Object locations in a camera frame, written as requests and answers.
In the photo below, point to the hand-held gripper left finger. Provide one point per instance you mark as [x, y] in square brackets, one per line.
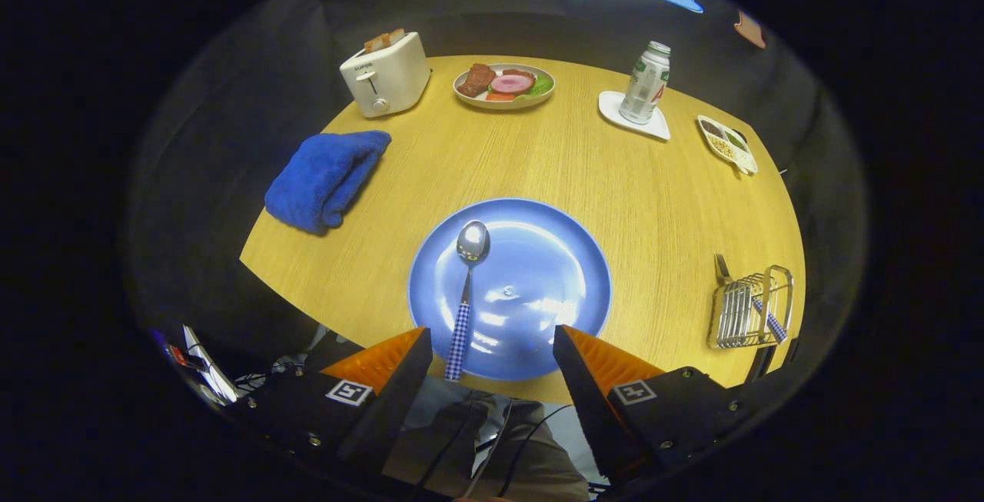
[396, 402]

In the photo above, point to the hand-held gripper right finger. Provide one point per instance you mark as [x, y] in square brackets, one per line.
[588, 402]

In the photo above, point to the blue round plate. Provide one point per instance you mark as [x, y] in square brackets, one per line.
[538, 256]

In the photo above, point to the open laptop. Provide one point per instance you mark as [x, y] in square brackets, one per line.
[211, 367]

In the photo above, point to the blue folded towel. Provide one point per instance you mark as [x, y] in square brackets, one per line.
[323, 179]

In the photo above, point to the white divided bean dish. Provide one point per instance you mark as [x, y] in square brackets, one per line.
[742, 160]

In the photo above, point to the white square coaster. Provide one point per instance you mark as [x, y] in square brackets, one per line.
[611, 106]

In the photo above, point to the black table grommet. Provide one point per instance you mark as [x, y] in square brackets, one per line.
[740, 133]

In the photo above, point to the grey food plate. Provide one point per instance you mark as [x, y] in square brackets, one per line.
[500, 104]

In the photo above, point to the white drink bottle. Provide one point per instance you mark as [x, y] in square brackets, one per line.
[642, 91]

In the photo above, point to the green lettuce leaf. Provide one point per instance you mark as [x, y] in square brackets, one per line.
[542, 87]

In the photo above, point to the white toaster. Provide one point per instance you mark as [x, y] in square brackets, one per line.
[392, 79]

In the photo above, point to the pink ham slice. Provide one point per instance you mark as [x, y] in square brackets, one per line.
[511, 84]

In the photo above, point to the brown steak piece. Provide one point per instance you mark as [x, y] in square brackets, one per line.
[477, 81]

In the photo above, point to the black backdrop cloth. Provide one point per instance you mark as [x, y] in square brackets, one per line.
[231, 102]

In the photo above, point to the brown toast slice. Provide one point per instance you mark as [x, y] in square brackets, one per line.
[395, 36]
[375, 44]

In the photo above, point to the black table bracket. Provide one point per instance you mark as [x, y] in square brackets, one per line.
[762, 364]
[792, 350]

